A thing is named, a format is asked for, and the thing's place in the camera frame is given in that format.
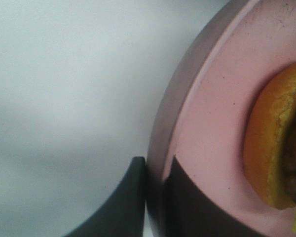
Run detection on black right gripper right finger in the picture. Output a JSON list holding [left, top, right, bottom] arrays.
[[163, 154, 293, 237]]

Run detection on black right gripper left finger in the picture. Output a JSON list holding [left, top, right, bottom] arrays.
[[67, 157, 146, 237]]

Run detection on burger with lettuce and tomato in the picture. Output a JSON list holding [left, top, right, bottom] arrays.
[[243, 62, 296, 232]]

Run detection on pink round plate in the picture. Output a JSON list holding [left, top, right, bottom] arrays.
[[147, 0, 296, 237]]

